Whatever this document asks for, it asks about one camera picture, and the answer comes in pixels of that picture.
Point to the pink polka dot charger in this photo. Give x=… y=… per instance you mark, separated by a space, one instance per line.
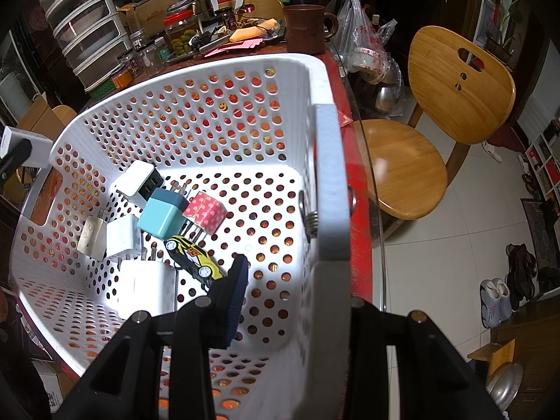
x=205 y=214

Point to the cardboard box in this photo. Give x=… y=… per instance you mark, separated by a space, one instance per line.
x=153 y=8

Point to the small wooden stool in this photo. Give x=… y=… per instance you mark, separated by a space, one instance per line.
x=496 y=354

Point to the metal spring clip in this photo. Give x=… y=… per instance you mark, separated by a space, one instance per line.
x=309 y=223

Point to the pink slipper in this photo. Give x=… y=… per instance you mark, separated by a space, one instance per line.
x=492 y=151

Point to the small glass jar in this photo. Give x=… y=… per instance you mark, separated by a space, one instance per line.
x=139 y=39

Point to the white multi-port charger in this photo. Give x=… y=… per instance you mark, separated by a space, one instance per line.
x=133 y=179

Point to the dark patterned floor mat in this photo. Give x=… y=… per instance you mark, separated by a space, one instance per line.
x=542 y=232

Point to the red lid olive jar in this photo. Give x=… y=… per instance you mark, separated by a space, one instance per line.
x=181 y=35

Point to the yellow toy car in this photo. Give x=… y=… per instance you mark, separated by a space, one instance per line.
x=192 y=256

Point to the orange packet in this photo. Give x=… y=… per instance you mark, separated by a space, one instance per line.
x=251 y=31

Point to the white perforated plastic basket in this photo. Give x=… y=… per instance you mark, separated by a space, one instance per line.
x=245 y=148

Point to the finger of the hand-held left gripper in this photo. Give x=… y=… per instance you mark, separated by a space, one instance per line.
x=16 y=154

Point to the white boxy charger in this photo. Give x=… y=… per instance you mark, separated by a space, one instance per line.
x=39 y=153

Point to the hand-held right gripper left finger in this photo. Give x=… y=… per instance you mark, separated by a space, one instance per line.
x=234 y=299

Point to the clear plastic bag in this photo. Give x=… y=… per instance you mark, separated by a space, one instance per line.
x=358 y=22

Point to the beige charger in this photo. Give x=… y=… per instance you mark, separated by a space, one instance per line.
x=92 y=238

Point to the small white charger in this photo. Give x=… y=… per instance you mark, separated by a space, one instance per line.
x=124 y=236

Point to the pink paper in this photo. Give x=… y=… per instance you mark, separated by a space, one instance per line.
x=234 y=47

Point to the brown mug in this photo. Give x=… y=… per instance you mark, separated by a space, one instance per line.
x=304 y=30

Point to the jar with orange contents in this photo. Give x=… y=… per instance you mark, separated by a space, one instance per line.
x=124 y=74

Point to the red printed tablecloth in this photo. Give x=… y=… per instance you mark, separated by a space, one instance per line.
x=361 y=210

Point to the potted plant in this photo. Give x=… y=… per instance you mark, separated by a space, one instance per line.
x=507 y=30

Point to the dark shoes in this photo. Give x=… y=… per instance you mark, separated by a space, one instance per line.
x=520 y=271

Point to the teal charger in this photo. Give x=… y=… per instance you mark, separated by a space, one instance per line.
x=159 y=218

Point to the clear plastic drawer unit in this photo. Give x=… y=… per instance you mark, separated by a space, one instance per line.
x=83 y=30

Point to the metal basin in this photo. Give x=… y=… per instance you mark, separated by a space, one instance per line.
x=505 y=385

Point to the white slippers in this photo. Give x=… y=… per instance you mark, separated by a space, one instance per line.
x=494 y=304

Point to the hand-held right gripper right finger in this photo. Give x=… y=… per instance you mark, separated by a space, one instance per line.
x=372 y=341

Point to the large white charger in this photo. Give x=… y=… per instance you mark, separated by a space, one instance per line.
x=144 y=288

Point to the white cube shelf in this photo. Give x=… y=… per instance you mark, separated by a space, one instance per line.
x=544 y=162

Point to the dark wooden cabinet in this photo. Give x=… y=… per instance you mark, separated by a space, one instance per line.
x=533 y=337

